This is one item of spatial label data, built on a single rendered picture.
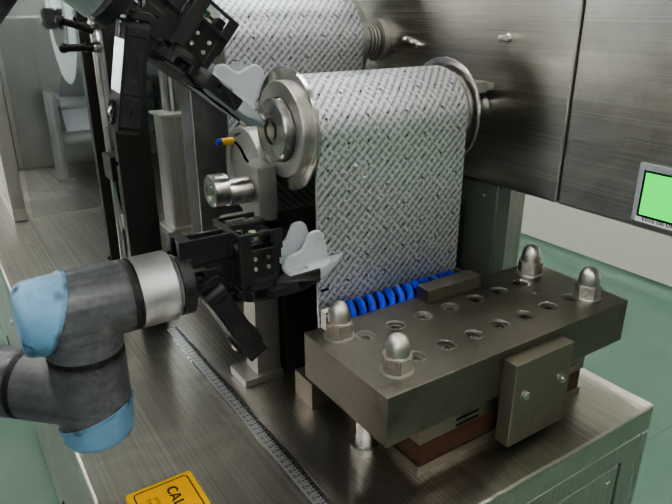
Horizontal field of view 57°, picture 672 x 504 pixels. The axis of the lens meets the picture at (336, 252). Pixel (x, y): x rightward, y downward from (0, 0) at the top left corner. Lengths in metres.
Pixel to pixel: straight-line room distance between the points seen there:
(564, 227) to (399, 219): 3.10
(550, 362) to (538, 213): 3.24
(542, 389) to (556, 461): 0.08
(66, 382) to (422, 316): 0.41
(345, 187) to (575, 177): 0.30
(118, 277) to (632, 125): 0.60
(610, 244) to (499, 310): 2.93
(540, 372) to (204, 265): 0.40
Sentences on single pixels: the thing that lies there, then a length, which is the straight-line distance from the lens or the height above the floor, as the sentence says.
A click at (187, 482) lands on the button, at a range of 0.71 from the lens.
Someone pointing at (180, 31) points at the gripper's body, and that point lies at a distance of 0.68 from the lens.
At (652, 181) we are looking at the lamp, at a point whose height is 1.20.
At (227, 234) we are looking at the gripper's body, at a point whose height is 1.16.
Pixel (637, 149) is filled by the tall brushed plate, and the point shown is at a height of 1.23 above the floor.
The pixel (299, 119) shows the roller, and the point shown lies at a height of 1.27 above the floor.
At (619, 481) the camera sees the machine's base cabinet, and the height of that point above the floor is 0.79.
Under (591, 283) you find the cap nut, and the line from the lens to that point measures 0.86.
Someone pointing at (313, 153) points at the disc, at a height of 1.23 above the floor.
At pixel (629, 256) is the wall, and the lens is 3.68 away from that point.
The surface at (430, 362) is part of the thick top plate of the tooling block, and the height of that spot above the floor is 1.03.
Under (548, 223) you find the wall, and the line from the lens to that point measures 3.94.
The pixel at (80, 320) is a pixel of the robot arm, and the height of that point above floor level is 1.11.
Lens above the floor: 1.39
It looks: 22 degrees down
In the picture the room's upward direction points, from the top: straight up
